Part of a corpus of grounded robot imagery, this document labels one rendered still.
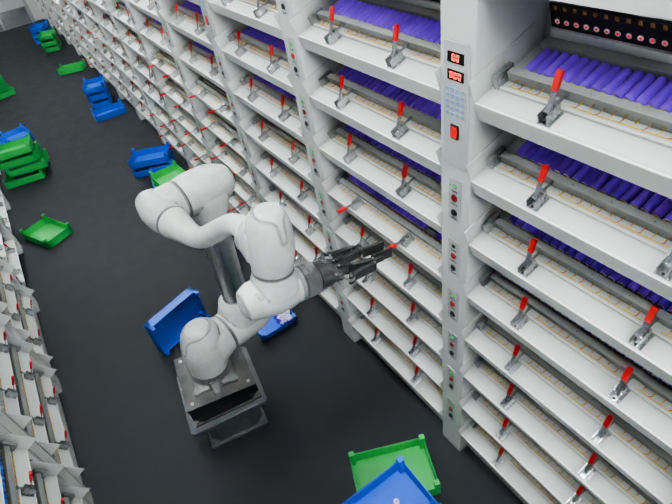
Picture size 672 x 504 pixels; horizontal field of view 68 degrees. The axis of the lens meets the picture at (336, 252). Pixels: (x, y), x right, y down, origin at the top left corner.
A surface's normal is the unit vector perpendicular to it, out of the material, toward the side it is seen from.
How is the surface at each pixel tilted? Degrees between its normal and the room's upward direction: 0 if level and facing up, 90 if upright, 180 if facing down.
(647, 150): 19
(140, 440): 0
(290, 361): 0
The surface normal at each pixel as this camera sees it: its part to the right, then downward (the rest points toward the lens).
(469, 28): -0.82, 0.46
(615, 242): -0.40, -0.55
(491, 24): 0.56, 0.48
